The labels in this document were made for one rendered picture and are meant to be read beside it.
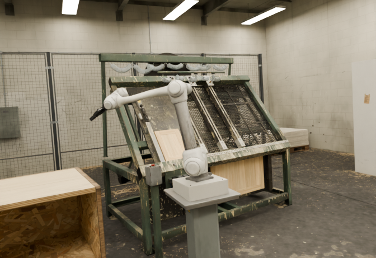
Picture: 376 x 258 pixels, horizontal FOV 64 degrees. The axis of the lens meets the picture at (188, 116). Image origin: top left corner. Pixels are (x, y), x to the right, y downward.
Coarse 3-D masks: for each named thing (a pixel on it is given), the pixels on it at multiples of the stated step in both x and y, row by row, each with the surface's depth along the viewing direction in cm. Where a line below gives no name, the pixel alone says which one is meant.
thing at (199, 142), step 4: (168, 76) 393; (176, 76) 383; (172, 80) 391; (192, 124) 360; (196, 132) 354; (196, 136) 350; (196, 140) 348; (200, 140) 348; (196, 144) 349; (200, 144) 344; (204, 148) 342
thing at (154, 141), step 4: (140, 100) 356; (140, 112) 347; (144, 120) 339; (144, 124) 340; (148, 124) 338; (148, 128) 334; (148, 132) 333; (152, 132) 333; (152, 136) 329; (152, 140) 326; (156, 140) 327; (152, 144) 327; (156, 144) 324; (156, 148) 321; (156, 152) 320; (160, 152) 319; (160, 156) 316; (160, 160) 313; (164, 160) 315
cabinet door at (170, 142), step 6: (156, 132) 337; (162, 132) 341; (168, 132) 344; (174, 132) 348; (156, 138) 334; (162, 138) 336; (168, 138) 339; (174, 138) 342; (180, 138) 345; (162, 144) 330; (168, 144) 334; (174, 144) 337; (180, 144) 340; (162, 150) 325; (168, 150) 329; (174, 150) 332; (180, 150) 335; (168, 156) 323; (174, 156) 326; (180, 156) 329
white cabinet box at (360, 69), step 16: (352, 64) 551; (368, 64) 524; (352, 80) 554; (368, 80) 526; (352, 96) 556; (368, 96) 529; (368, 112) 531; (368, 128) 533; (368, 144) 536; (368, 160) 538
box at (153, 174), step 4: (148, 168) 279; (152, 168) 277; (156, 168) 279; (160, 168) 281; (148, 172) 279; (152, 172) 277; (156, 172) 279; (160, 172) 282; (148, 176) 280; (152, 176) 277; (156, 176) 279; (160, 176) 282; (148, 180) 281; (152, 180) 277; (156, 180) 279; (160, 180) 282; (148, 184) 282; (152, 184) 277; (156, 184) 280; (160, 184) 283
